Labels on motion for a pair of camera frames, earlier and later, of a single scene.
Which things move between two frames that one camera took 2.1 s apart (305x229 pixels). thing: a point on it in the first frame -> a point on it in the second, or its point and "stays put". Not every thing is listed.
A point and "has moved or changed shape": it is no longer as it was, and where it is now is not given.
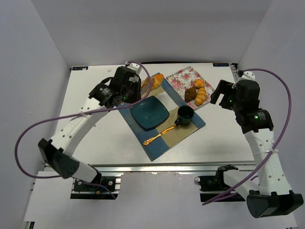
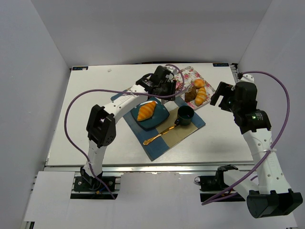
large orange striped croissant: [156, 80] has moved or changed shape
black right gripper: [219, 91] stays put
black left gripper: [133, 89] -> [165, 89]
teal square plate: [149, 113] stays put
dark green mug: [185, 114] stays put
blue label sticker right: [220, 64] stays put
